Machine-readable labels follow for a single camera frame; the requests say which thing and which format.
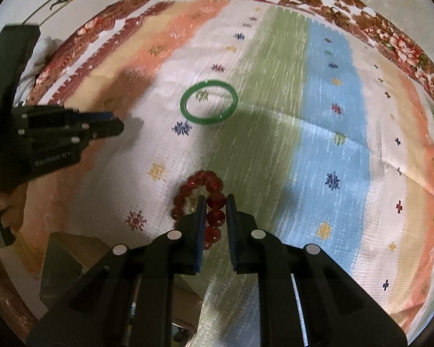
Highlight silver metal tin box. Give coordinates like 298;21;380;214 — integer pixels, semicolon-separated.
40;230;204;347

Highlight brown floral blanket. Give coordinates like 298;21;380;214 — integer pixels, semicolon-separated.
0;0;434;333

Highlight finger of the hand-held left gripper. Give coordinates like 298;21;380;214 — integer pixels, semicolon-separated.
77;121;126;146
63;110;122;126

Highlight striped pastel mat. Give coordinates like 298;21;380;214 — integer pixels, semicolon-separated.
20;0;434;337

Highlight grey crumpled cloth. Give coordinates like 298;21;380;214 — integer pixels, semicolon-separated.
16;35;63;102

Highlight red bead bracelet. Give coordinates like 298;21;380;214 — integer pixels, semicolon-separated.
171;170;227;251

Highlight green jade bangle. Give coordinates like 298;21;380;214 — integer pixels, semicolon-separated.
180;80;239;125

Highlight person's left hand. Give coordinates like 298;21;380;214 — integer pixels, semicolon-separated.
0;182;28;226

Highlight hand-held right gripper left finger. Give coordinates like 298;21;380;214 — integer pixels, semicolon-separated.
25;195;207;347

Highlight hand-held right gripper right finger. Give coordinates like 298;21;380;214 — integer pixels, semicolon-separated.
226;194;408;347

